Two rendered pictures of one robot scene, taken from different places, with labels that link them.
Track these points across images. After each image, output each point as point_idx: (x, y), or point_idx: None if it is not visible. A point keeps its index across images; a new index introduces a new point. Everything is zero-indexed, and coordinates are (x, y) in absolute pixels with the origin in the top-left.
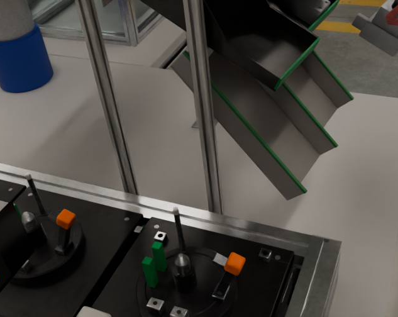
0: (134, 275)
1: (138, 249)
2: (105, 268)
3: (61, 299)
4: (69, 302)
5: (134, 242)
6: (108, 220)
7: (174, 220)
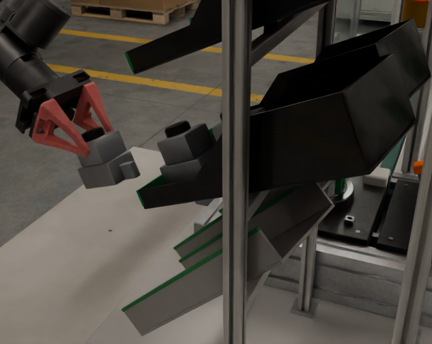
0: (362, 203)
1: (367, 218)
2: (387, 208)
3: (411, 194)
4: (403, 192)
5: (372, 222)
6: (409, 239)
7: (344, 244)
